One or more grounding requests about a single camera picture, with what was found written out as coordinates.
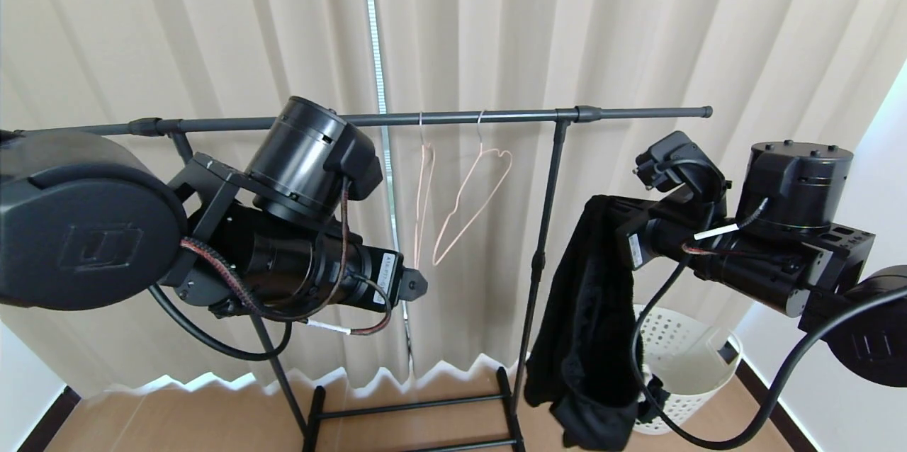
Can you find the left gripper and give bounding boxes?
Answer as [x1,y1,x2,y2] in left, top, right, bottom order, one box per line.
[311,239,430,312]

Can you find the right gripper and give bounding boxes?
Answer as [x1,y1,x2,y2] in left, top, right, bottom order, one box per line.
[612,198,738,273]

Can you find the pink clothes hanger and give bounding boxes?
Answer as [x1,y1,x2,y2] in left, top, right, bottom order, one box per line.
[413,111,435,272]
[431,110,514,267]

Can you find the black shorts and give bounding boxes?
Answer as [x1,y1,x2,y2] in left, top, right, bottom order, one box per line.
[523,193,646,451]

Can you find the white laundry basket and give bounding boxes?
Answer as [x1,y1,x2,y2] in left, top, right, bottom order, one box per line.
[631,303,743,435]

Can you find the black clothes rack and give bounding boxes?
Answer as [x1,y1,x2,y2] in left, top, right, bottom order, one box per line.
[14,105,713,452]

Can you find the beige curtain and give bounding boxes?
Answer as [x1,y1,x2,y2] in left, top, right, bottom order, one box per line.
[0,0,907,396]

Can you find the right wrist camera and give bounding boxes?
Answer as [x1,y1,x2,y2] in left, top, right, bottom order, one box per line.
[633,130,728,205]

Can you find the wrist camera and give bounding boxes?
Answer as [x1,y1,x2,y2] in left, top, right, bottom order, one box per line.
[325,118,384,202]
[633,130,728,205]

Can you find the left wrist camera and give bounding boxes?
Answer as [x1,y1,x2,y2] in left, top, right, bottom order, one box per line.
[325,118,384,202]

